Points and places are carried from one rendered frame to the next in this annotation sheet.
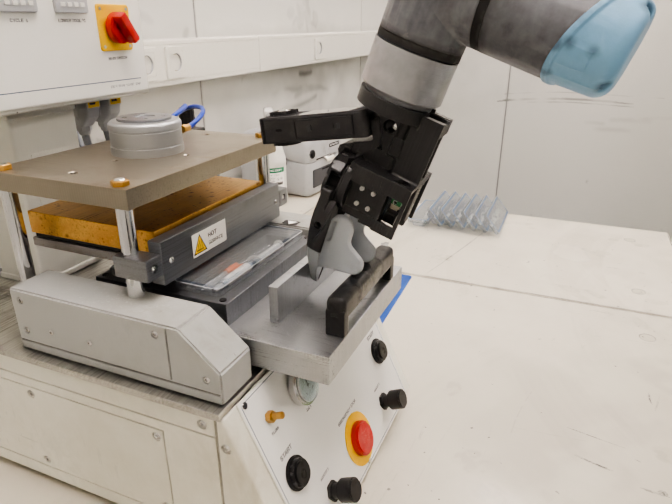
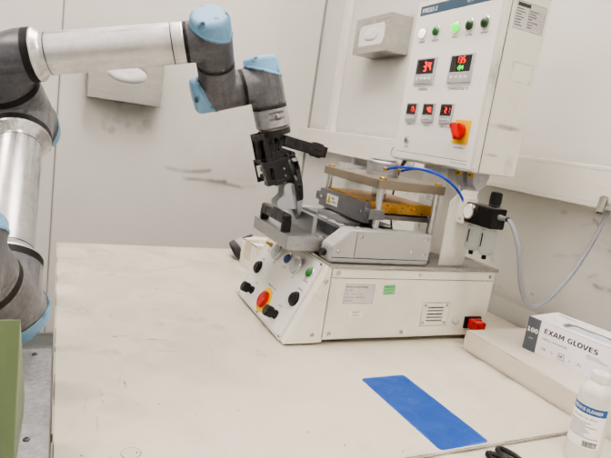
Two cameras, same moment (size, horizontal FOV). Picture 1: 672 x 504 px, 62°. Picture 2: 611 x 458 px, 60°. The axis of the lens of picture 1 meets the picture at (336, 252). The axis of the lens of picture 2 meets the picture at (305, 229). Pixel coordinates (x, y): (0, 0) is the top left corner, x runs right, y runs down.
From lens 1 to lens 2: 162 cm
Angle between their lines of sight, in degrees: 122
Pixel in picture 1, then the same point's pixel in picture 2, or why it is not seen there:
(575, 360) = (195, 398)
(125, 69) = (460, 154)
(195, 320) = not seen: hidden behind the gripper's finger
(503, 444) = (207, 335)
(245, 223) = (345, 208)
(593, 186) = not seen: outside the picture
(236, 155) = (357, 176)
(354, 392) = (278, 288)
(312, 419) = (270, 266)
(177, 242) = (324, 191)
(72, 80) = (435, 154)
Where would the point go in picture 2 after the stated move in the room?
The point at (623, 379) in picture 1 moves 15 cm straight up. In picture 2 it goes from (148, 393) to (157, 303)
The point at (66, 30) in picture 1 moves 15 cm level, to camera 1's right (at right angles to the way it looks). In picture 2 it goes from (440, 131) to (408, 124)
